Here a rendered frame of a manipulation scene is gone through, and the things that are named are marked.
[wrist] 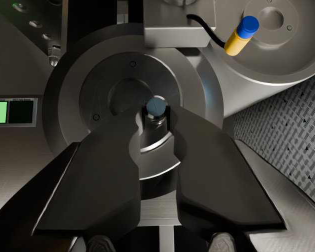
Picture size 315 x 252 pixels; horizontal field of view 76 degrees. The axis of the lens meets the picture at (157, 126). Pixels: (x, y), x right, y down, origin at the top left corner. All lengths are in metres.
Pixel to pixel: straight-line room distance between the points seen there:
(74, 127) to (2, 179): 0.45
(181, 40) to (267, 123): 0.20
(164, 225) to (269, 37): 0.43
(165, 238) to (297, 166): 0.35
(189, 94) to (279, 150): 0.17
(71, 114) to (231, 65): 0.13
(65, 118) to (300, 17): 0.22
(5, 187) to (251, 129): 0.54
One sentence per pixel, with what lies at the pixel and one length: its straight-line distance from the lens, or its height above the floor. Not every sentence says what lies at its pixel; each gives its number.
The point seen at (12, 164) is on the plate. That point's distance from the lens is 0.59.
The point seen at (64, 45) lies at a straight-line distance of 0.20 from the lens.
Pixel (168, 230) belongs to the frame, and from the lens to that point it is 0.53.
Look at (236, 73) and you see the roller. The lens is 0.18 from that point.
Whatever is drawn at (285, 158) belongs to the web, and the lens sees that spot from 0.29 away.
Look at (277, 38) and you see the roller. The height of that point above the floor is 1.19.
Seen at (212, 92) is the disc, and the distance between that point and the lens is 0.17.
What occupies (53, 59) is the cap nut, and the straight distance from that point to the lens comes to 0.57.
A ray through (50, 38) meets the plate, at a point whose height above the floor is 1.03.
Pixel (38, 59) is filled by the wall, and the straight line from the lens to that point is 2.02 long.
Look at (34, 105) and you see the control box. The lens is 0.57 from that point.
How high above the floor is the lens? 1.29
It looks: 7 degrees down
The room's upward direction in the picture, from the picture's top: 179 degrees clockwise
